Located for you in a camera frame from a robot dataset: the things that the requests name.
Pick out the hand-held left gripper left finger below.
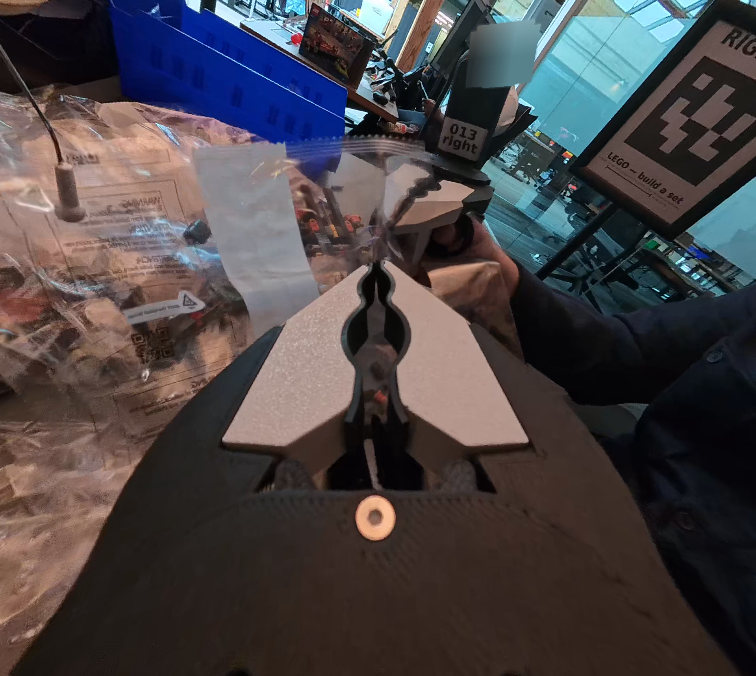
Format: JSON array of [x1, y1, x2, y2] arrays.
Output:
[[220, 261, 377, 481]]

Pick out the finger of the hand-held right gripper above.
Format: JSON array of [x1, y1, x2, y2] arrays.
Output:
[[393, 182, 474, 270], [383, 163, 437, 227]]

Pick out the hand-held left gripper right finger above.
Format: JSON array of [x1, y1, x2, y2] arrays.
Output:
[[378, 261, 532, 481]]

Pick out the black toy assembly orange connectors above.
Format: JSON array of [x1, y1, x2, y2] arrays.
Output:
[[295, 204, 367, 257]]

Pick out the clear bag with printed warnings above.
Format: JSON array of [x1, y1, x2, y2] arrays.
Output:
[[0, 91, 284, 452]]

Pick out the black monitor on arm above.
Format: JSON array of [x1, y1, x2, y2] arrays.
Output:
[[428, 0, 494, 92]]

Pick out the person's right forearm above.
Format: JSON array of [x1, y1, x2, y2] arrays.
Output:
[[511, 265, 756, 405]]

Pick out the small toy set box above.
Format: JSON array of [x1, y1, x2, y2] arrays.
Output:
[[298, 3, 376, 85]]

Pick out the person's right hand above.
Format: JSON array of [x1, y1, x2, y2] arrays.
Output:
[[424, 222, 521, 307]]

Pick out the framed printed sign on stand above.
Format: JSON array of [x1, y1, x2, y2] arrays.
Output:
[[534, 0, 756, 313]]

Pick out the wooden table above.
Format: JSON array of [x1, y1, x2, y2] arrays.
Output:
[[241, 17, 402, 122]]

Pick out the blue plastic bin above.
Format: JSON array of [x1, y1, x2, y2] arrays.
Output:
[[177, 9, 349, 98], [106, 0, 348, 148]]

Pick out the person's dark blue shirt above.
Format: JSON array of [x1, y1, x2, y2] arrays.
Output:
[[635, 328, 756, 676]]

